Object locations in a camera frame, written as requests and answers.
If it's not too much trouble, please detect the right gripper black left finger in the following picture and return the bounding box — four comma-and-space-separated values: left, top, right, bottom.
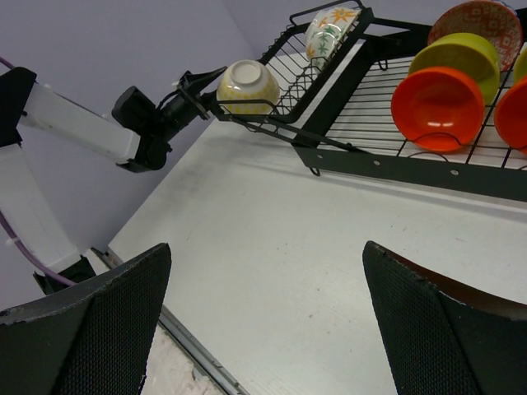
1, 244, 171, 394

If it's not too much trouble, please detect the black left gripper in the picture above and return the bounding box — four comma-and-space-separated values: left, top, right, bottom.
158, 67, 230, 136

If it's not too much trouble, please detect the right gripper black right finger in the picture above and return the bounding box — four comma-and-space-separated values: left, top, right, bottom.
362, 240, 526, 394

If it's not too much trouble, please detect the floral leaf pattern bowl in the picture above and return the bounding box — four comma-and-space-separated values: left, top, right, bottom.
305, 7, 361, 72

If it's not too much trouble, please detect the orange bowl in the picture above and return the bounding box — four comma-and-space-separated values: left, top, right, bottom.
494, 77, 526, 154
390, 67, 485, 153

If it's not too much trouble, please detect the left lime green bowl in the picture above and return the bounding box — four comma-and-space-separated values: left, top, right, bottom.
408, 33, 500, 105

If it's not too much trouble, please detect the lime green bowl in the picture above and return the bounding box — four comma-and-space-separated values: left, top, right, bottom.
513, 50, 527, 84
408, 33, 500, 105

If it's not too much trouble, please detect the right lime green bowl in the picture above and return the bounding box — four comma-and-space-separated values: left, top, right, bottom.
513, 50, 527, 84

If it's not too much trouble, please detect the red patterned bowl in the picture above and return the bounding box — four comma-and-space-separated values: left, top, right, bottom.
427, 1, 524, 71

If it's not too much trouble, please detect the black wire dish rack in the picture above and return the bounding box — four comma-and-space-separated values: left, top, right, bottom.
226, 3, 526, 202

